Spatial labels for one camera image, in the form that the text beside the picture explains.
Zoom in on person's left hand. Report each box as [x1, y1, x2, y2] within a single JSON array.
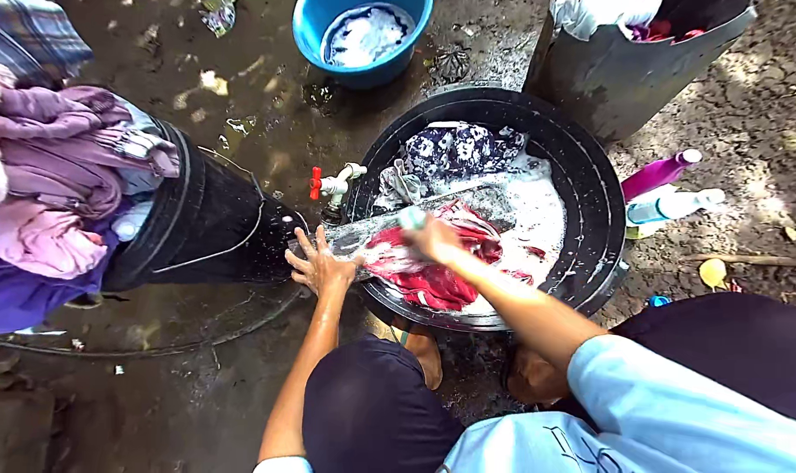
[[284, 225, 366, 297]]

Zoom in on person's right hand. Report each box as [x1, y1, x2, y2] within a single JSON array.
[[401, 212, 463, 265]]

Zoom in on grey washboard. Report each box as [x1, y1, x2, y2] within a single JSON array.
[[288, 183, 517, 282]]

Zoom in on person's left forearm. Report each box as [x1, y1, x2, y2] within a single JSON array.
[[258, 286, 350, 473]]

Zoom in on person's right forearm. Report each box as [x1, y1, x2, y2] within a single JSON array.
[[445, 246, 610, 373]]

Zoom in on grey patterned garment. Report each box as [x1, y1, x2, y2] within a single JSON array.
[[373, 159, 429, 212]]

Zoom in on red garment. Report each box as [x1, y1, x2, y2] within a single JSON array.
[[364, 200, 546, 312]]

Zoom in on navy floral garment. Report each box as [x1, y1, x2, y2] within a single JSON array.
[[403, 121, 528, 182]]

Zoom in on black bucket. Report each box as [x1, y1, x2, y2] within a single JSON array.
[[101, 118, 313, 293]]

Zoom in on person's legs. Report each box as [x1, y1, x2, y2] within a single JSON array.
[[303, 292, 796, 473]]

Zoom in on blue basin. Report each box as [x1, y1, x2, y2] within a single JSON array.
[[292, 0, 434, 91]]

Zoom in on large black basin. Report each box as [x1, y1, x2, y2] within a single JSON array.
[[342, 86, 627, 333]]

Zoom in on pale yellow leaf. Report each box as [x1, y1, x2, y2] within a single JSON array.
[[199, 70, 230, 97]]

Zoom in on grey metal container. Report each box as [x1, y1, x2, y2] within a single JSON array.
[[522, 0, 758, 145]]

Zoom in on crumpled plastic wrapper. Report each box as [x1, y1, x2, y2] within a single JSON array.
[[199, 0, 237, 38]]

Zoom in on magenta bottle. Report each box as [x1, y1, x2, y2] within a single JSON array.
[[620, 148, 704, 204]]

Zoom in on person's body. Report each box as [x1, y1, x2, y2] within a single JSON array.
[[437, 335, 796, 473]]

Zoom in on white bottle blue label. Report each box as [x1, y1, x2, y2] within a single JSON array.
[[626, 188, 726, 226]]

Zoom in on pile of clothes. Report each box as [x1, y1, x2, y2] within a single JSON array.
[[0, 0, 181, 335]]

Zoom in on white garment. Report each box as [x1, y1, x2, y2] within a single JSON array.
[[549, 0, 663, 42]]

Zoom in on round yellow leaf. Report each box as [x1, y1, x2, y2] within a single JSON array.
[[698, 258, 728, 293]]

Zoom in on red and purple garments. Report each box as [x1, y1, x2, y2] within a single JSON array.
[[628, 18, 708, 44]]

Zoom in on brown block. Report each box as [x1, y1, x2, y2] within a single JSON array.
[[0, 390, 56, 473]]

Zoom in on wooden stick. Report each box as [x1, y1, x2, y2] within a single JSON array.
[[687, 254, 796, 268]]

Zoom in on red-handled white faucet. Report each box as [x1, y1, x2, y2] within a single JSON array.
[[309, 162, 369, 227]]

